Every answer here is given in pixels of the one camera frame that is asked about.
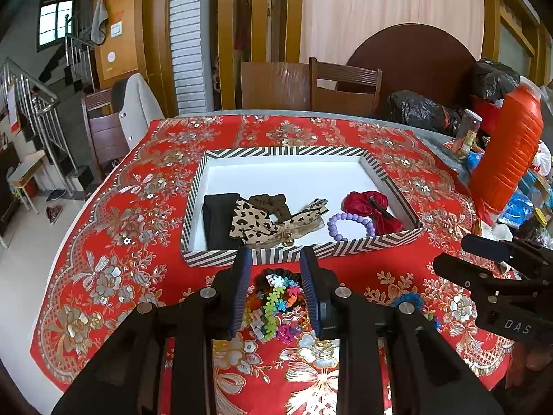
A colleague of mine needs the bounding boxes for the black plastic bag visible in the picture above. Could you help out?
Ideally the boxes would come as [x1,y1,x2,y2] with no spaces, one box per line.
[382,90,461,137]

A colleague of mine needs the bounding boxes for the purple bead bracelet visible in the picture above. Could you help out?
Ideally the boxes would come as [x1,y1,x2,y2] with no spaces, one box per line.
[326,212,377,243]

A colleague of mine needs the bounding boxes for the black cloth hair accessory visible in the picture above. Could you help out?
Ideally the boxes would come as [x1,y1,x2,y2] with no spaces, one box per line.
[203,193,242,250]

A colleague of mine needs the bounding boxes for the dark wooden chair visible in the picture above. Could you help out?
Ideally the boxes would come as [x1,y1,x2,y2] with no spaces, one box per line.
[309,57,382,118]

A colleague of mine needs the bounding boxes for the white cushioned chair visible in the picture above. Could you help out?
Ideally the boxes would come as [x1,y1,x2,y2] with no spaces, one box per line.
[111,73,165,150]

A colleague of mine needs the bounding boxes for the clear snack jar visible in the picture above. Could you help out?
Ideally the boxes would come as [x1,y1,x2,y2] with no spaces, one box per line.
[452,109,483,157]

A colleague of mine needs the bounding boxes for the brown scrunchie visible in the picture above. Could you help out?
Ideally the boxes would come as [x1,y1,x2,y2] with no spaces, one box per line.
[249,194,291,223]

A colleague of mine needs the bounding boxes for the round dark wooden tabletop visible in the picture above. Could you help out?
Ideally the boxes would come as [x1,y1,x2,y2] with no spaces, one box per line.
[347,24,476,118]

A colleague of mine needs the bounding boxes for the red velvet bow clip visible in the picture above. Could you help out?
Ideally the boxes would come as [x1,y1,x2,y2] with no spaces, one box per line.
[342,190,405,235]

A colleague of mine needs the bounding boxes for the white louvered panel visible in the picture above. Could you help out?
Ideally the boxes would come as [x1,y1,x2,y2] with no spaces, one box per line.
[169,0,209,114]

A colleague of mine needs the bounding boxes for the brown wooden chair back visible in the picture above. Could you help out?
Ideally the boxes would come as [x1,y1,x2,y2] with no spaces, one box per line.
[241,62,310,111]

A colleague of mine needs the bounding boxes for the metal stair railing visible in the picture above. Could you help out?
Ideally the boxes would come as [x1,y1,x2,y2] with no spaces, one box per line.
[1,57,78,196]

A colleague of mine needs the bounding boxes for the large orange thread cone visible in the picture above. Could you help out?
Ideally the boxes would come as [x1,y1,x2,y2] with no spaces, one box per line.
[469,77,544,221]

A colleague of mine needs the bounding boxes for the window with dark frame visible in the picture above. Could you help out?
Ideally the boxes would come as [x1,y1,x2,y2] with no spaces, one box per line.
[36,0,81,52]

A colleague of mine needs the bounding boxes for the leopard print bow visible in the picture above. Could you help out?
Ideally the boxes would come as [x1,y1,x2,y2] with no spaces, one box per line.
[229,198,328,248]

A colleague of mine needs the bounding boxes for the colourful flower bead bracelet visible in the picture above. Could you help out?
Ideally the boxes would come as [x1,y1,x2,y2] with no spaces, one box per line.
[241,271,310,346]

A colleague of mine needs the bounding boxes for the small white side table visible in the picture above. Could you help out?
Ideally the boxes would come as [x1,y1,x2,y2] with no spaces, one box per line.
[8,150,46,214]

